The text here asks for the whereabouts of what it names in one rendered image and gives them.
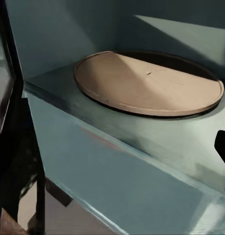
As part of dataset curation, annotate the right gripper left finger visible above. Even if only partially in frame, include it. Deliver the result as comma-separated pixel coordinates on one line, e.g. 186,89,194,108
0,129,20,180

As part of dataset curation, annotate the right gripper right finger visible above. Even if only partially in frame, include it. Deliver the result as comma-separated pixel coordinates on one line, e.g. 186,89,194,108
215,130,225,162

